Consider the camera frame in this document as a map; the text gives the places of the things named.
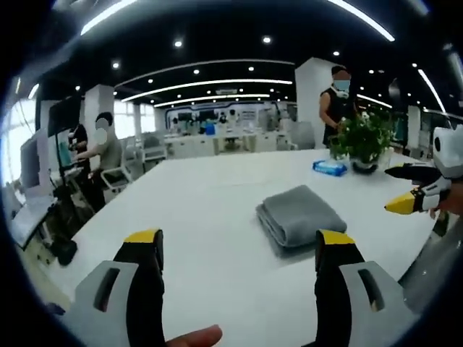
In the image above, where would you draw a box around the grey towel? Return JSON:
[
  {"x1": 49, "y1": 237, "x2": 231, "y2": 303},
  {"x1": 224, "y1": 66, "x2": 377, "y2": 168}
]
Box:
[{"x1": 255, "y1": 184, "x2": 348, "y2": 258}]

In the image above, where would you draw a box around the person's right hand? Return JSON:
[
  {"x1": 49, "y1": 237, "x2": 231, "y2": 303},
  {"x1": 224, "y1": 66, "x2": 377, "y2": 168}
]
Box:
[{"x1": 428, "y1": 202, "x2": 453, "y2": 221}]

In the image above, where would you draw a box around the person's left hand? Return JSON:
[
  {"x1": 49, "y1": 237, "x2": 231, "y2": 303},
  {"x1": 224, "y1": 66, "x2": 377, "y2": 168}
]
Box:
[{"x1": 164, "y1": 325, "x2": 224, "y2": 347}]

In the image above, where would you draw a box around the potted green plant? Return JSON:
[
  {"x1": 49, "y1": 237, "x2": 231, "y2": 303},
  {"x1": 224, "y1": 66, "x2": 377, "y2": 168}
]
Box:
[{"x1": 329, "y1": 111, "x2": 396, "y2": 176}]

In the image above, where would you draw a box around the blue wet wipes packet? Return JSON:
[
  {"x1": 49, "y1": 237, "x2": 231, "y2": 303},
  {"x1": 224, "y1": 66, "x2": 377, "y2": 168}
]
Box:
[{"x1": 312, "y1": 159, "x2": 348, "y2": 177}]

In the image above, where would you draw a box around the black bag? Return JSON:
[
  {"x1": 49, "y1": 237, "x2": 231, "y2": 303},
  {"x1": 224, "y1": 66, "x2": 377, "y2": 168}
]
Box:
[{"x1": 52, "y1": 238, "x2": 79, "y2": 267}]

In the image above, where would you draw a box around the white office chair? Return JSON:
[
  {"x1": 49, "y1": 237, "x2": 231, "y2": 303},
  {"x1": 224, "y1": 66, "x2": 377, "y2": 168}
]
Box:
[{"x1": 99, "y1": 144, "x2": 133, "y2": 194}]

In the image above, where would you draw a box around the black monitor screen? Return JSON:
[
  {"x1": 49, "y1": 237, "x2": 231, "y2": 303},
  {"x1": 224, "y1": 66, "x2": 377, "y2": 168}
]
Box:
[{"x1": 46, "y1": 95, "x2": 82, "y2": 138}]

